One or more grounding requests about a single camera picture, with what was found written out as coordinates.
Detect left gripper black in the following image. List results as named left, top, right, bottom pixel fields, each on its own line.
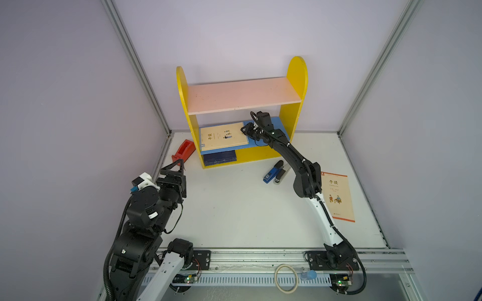
left=149, top=154, right=186, bottom=230

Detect beige book blue edge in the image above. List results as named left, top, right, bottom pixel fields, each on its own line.
left=200, top=122, right=249, bottom=151

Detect dark purple book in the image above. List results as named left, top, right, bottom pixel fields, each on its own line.
left=203, top=150, right=237, bottom=167

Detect beige book orange edge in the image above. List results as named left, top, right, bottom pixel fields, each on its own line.
left=321, top=172, right=355, bottom=223

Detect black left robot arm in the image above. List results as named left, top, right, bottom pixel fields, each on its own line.
left=103, top=159, right=193, bottom=300

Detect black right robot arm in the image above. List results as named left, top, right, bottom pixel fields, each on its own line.
left=241, top=111, right=365, bottom=272

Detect red tape dispenser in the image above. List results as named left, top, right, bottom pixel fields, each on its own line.
left=171, top=139, right=196, bottom=163

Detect yellow shelf pink blue boards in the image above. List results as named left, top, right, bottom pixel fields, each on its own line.
left=176, top=56, right=309, bottom=169

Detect blue black stapler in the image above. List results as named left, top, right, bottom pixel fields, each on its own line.
left=263, top=160, right=284, bottom=184

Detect left green circuit board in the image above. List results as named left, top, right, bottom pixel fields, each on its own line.
left=180, top=275, right=200, bottom=284

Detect green circuit board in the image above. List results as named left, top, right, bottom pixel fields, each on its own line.
left=180, top=275, right=200, bottom=284
left=330, top=274, right=352, bottom=288

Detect small blue cap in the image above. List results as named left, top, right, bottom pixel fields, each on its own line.
left=300, top=270, right=317, bottom=281

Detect right green circuit board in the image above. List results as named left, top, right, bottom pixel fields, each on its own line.
left=330, top=274, right=352, bottom=288

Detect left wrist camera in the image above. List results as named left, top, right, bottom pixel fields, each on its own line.
left=131, top=173, right=160, bottom=194

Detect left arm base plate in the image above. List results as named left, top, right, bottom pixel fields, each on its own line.
left=182, top=249, right=212, bottom=272

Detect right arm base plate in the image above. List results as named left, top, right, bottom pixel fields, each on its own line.
left=304, top=250, right=360, bottom=271

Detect beige tape ring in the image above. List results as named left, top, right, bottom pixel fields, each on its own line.
left=274, top=264, right=299, bottom=295

